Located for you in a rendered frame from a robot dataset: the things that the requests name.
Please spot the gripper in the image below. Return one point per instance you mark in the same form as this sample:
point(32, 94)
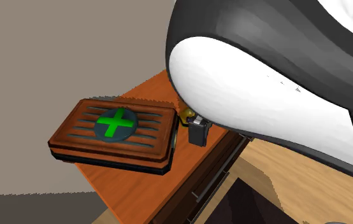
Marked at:
point(197, 136)

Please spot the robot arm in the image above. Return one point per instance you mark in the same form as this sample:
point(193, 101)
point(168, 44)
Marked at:
point(244, 93)

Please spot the small yellow object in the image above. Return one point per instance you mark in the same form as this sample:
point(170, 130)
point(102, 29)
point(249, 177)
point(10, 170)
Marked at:
point(185, 113)

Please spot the orange-brown wooden chest of drawers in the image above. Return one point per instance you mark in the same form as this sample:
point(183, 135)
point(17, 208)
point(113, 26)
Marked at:
point(133, 192)

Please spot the brown box with green cross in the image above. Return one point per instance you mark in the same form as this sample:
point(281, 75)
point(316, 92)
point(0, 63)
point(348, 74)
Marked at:
point(80, 136)

